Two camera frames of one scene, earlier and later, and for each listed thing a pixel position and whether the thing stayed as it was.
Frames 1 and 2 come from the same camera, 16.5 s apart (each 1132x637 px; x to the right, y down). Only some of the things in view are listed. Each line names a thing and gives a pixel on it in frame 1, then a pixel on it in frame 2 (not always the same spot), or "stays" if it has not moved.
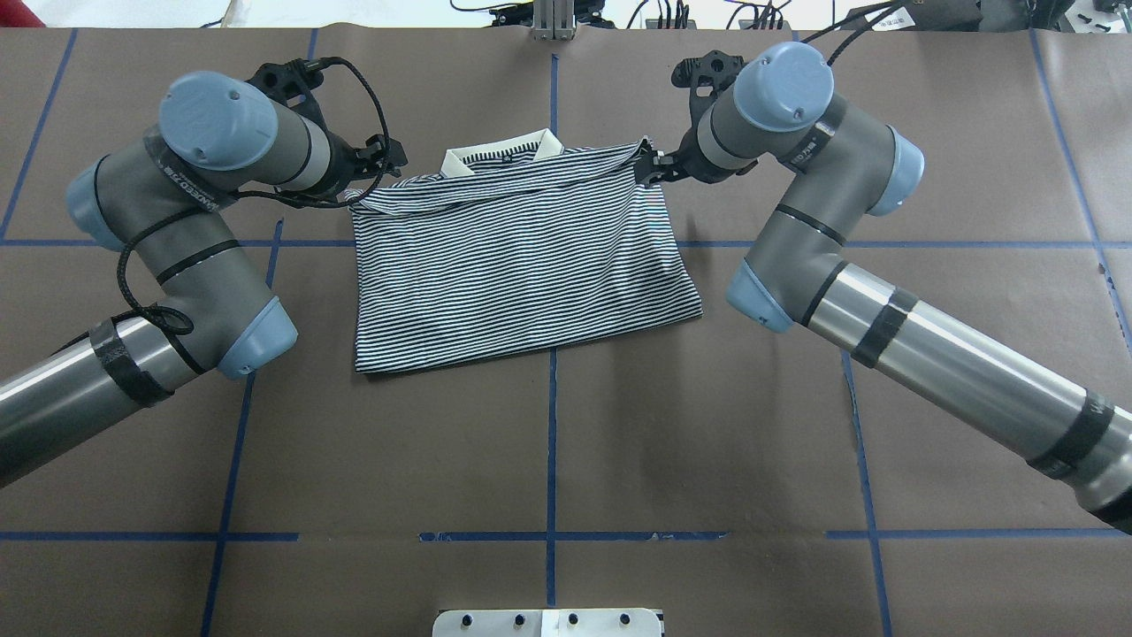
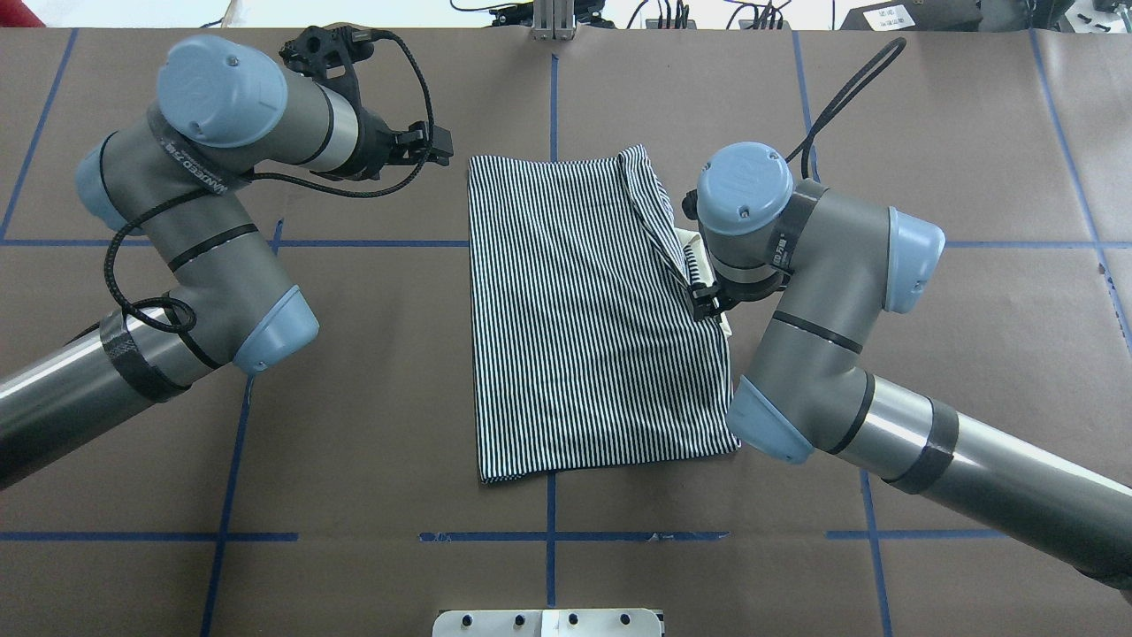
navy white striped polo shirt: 515,244 -> 588,354
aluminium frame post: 554,20 stays
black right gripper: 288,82 -> 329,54
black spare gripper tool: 586,13 stays
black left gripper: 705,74 -> 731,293
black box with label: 916,15 stays
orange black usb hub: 653,24 stays
